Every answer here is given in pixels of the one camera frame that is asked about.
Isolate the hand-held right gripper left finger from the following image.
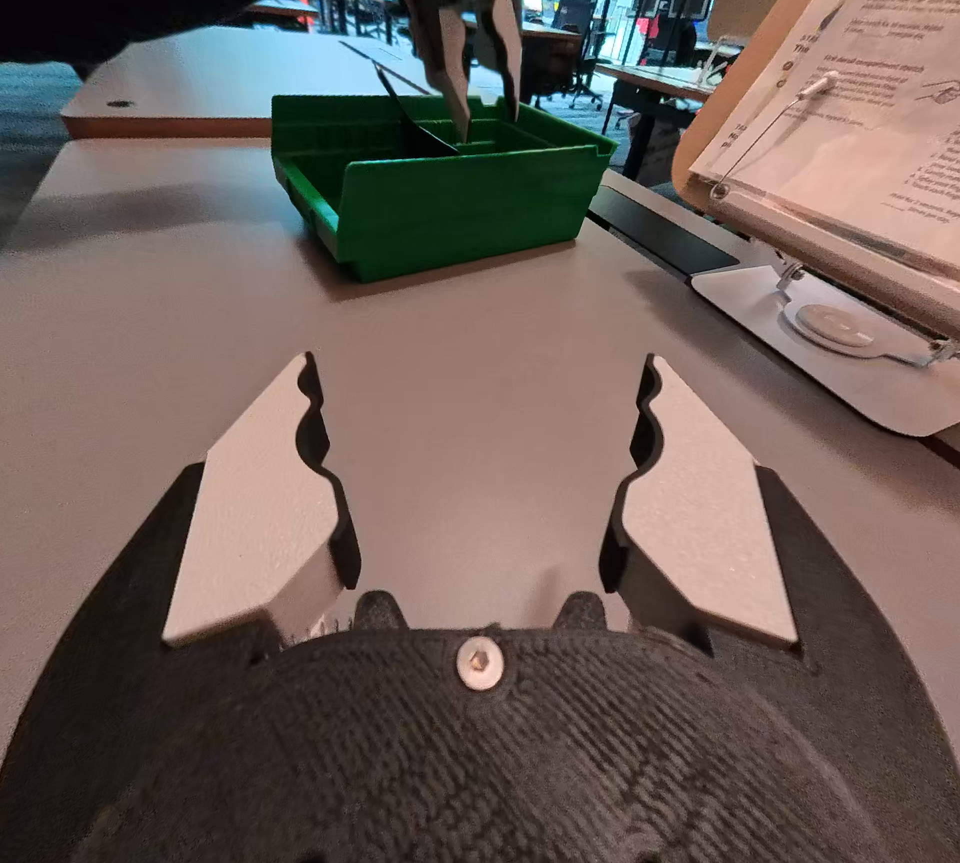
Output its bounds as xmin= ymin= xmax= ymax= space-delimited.
xmin=160 ymin=351 xmax=363 ymax=648

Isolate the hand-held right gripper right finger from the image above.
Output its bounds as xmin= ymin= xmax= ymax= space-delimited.
xmin=598 ymin=353 xmax=799 ymax=651

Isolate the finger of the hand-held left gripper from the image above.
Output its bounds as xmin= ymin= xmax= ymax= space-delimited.
xmin=474 ymin=0 xmax=525 ymax=123
xmin=429 ymin=4 xmax=474 ymax=144

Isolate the laminated exercise sheet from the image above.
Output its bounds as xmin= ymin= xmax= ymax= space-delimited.
xmin=688 ymin=15 xmax=960 ymax=283

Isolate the wire page holder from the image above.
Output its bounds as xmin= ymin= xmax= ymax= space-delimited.
xmin=718 ymin=71 xmax=841 ymax=198

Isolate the green plastic bin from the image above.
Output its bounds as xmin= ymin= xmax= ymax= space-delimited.
xmin=270 ymin=94 xmax=620 ymax=283

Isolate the black office chair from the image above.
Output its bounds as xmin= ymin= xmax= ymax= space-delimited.
xmin=551 ymin=0 xmax=607 ymax=110

